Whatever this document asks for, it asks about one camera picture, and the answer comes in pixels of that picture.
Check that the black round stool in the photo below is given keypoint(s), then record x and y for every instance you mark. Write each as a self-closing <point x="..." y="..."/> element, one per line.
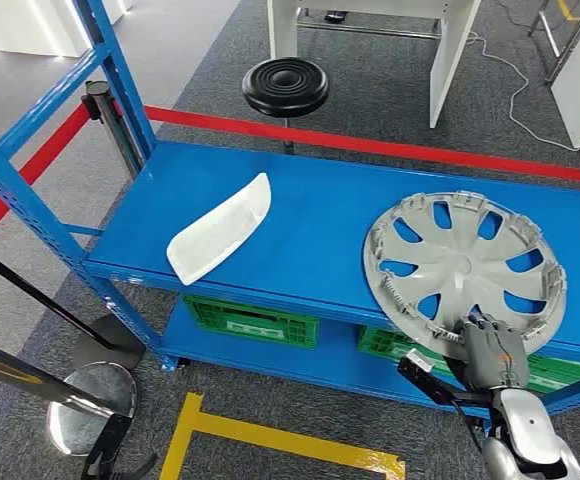
<point x="285" y="86"/>

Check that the dark left robot hand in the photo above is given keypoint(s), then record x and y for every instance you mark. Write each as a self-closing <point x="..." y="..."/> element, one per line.
<point x="105" y="450"/>

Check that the chrome stanchion with black cap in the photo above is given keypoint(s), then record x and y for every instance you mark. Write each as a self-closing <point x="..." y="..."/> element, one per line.
<point x="115" y="132"/>

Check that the blue metal shelf rack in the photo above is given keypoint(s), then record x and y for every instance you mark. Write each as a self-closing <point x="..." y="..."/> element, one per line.
<point x="310" y="218"/>

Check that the chrome metal frame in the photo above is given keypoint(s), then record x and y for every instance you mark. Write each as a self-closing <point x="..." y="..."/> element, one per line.
<point x="549" y="32"/>

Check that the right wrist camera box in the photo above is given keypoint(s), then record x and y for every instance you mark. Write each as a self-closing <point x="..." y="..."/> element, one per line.
<point x="430" y="384"/>

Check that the red barrier belt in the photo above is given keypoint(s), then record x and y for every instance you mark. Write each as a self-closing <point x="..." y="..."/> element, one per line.
<point x="370" y="146"/>
<point x="20" y="179"/>

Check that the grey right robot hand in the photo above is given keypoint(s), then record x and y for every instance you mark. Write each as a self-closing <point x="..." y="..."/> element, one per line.
<point x="490" y="358"/>

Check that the white curved plastic car part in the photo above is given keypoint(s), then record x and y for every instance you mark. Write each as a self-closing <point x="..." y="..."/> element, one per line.
<point x="220" y="232"/>

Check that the grey plastic wheel hubcap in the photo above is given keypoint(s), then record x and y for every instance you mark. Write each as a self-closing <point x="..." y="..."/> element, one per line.
<point x="462" y="265"/>

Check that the white lit counter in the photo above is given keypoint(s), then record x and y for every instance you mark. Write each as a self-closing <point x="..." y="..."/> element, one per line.
<point x="20" y="26"/>

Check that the green plastic crate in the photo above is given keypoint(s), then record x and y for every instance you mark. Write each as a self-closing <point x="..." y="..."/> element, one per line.
<point x="400" y="348"/>
<point x="250" y="324"/>

